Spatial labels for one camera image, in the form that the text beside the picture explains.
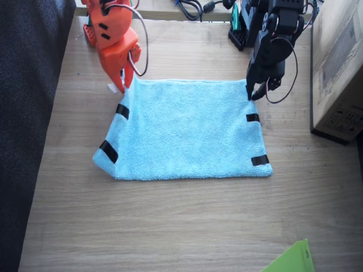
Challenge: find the light blue microfiber towel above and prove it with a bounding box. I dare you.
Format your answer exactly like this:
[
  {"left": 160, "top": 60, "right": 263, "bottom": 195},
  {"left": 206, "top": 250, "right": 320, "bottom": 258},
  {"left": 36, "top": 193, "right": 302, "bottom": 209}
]
[{"left": 92, "top": 76, "right": 273, "bottom": 181}]

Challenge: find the brown cardboard box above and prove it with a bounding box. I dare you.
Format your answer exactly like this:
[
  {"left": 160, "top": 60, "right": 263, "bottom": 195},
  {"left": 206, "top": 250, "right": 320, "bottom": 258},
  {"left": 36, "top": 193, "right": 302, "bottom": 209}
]
[{"left": 310, "top": 0, "right": 363, "bottom": 145}]

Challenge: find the black arm servo wire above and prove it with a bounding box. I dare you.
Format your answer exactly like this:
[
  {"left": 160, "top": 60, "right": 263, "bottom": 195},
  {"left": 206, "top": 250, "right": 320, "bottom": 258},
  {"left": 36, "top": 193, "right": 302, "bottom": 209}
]
[{"left": 265, "top": 36, "right": 299, "bottom": 104}]

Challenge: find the black looped cable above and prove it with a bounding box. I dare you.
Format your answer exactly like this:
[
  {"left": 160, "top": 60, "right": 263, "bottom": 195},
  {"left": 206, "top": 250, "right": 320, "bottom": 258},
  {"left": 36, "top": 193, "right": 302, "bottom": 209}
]
[{"left": 171, "top": 0, "right": 204, "bottom": 22}]

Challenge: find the black cable with ferrite bead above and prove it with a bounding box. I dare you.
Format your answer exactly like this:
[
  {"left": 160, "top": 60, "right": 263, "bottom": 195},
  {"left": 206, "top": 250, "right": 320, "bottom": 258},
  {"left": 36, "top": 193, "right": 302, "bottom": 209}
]
[{"left": 201, "top": 0, "right": 230, "bottom": 22}]

